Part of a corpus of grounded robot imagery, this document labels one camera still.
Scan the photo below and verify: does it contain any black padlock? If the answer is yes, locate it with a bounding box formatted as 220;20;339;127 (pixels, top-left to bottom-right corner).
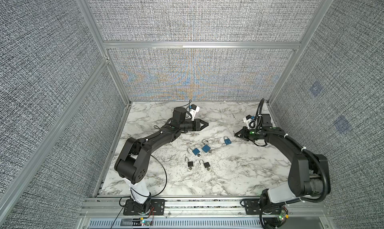
199;160;211;171
185;157;194;171

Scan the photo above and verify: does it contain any aluminium front rail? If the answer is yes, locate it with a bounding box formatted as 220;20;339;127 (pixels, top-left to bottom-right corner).
74;195;334;229

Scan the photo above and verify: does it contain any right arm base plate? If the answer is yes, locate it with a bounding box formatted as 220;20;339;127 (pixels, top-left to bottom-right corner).
240;199;287;216

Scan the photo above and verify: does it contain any black padlock left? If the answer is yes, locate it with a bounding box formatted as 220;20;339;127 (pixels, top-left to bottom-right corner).
185;157;194;171

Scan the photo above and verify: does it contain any blue padlock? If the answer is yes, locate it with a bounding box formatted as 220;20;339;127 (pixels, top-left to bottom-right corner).
202;143;211;153
187;148;201;157
224;136;232;145

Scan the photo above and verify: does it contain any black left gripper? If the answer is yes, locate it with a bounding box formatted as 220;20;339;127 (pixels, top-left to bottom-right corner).
179;119;209;133

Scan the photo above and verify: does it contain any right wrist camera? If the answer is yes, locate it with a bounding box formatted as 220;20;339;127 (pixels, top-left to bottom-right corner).
243;115;257;130

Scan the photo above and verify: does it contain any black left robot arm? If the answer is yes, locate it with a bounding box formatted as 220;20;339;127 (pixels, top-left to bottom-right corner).
114;104;209;206

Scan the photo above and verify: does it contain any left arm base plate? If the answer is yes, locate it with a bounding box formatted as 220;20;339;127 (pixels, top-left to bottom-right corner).
123;199;166;216

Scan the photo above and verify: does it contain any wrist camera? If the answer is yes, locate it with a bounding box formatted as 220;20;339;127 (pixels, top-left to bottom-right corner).
243;115;257;130
188;104;200;121

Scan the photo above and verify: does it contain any black corrugated cable conduit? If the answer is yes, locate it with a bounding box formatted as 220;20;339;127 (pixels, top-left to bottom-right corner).
254;98;331;203

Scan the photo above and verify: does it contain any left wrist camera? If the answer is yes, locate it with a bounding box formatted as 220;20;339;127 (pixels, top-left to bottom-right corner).
188;104;200;121

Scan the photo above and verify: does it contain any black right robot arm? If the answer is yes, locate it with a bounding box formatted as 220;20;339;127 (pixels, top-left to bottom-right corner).
235;114;331;206

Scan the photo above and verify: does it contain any black padlock right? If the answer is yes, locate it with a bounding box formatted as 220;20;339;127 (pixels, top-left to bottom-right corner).
199;160;211;171

